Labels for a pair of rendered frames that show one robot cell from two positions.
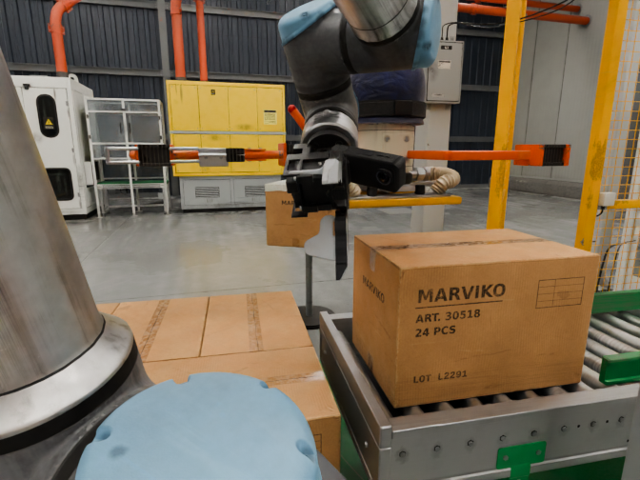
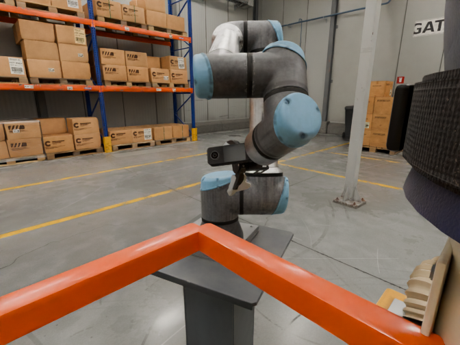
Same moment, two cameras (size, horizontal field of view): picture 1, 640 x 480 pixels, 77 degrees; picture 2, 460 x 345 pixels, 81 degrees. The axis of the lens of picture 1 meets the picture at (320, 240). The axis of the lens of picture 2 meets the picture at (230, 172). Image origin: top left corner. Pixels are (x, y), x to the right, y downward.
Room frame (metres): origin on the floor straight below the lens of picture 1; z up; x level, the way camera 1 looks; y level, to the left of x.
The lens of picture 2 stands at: (1.15, -0.38, 1.35)
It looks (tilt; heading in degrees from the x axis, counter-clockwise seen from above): 16 degrees down; 152
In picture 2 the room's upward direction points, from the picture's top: straight up
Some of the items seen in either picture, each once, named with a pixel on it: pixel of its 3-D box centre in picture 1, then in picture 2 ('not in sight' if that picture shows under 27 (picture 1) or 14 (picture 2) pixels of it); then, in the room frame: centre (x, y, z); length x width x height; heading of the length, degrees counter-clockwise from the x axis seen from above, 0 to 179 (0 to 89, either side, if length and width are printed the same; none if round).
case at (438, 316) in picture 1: (459, 304); not in sight; (1.23, -0.45, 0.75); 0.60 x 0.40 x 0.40; 102
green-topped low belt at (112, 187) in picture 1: (135, 197); not in sight; (7.87, 3.61, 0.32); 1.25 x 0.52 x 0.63; 106
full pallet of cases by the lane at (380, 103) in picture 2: not in sight; (385, 116); (-3.24, 6.57, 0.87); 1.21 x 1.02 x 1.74; 106
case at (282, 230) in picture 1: (309, 210); not in sight; (2.82, 0.08, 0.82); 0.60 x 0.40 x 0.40; 165
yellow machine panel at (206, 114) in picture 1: (229, 149); not in sight; (8.56, 1.88, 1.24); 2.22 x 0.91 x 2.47; 106
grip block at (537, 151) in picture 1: (541, 154); not in sight; (1.00, -0.54, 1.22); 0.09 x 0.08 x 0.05; 16
